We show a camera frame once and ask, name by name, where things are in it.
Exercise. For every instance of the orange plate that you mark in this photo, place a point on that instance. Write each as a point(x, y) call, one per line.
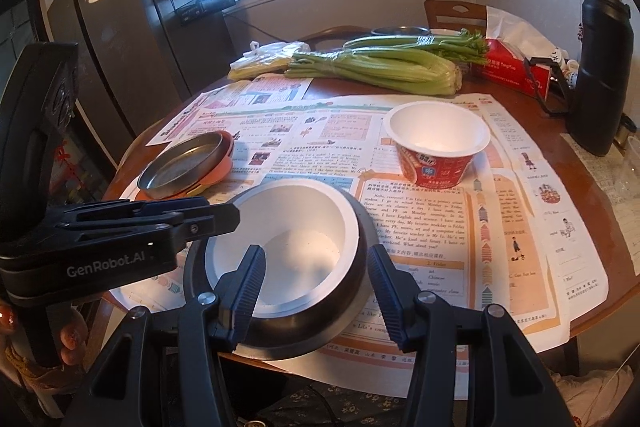
point(226, 159)

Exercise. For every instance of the person's left hand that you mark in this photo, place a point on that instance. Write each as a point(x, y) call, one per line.
point(72, 337)

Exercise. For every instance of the clear plastic bag of corn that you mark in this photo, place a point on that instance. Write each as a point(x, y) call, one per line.
point(260, 59)

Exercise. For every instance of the metal plate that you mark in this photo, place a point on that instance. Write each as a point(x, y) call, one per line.
point(180, 167)

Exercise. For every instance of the metal basin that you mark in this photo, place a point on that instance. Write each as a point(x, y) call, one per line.
point(400, 30)

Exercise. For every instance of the large newspaper sheet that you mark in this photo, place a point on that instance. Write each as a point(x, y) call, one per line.
point(500, 232)

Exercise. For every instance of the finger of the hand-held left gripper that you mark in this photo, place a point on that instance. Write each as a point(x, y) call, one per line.
point(200, 224)
point(125, 209)

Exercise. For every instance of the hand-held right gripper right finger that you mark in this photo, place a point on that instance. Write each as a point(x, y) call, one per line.
point(385, 292)

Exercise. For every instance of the black device on windowsill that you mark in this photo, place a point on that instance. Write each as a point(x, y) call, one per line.
point(205, 9)

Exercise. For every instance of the wooden chair with curved back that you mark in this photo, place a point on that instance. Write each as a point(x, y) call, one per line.
point(330, 34)

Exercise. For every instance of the white printed paper sheet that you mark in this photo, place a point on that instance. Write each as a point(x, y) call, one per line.
point(600, 187)

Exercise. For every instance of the metal bowl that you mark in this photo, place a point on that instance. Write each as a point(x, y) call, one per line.
point(320, 322)

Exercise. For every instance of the dark floral cloth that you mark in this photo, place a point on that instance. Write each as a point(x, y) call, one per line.
point(350, 402)

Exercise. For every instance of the grey refrigerator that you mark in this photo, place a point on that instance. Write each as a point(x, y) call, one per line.
point(120, 32)

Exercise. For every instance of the wooden chair with oval mark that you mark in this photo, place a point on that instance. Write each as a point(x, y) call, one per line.
point(455, 14)

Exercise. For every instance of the black-and-white patterned cup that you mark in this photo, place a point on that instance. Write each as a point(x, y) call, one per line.
point(567, 67)

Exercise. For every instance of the black thermos bottle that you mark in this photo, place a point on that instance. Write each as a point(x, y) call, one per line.
point(597, 67)

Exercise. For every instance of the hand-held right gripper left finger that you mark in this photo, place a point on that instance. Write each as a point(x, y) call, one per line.
point(247, 287)

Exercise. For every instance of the celery bunch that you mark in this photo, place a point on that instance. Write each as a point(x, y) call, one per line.
point(425, 43)
point(380, 72)

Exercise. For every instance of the red tissue box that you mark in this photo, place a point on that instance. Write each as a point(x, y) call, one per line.
point(500, 62)

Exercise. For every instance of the newspaper sheet with colour photos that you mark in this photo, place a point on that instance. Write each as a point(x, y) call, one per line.
point(270, 92)

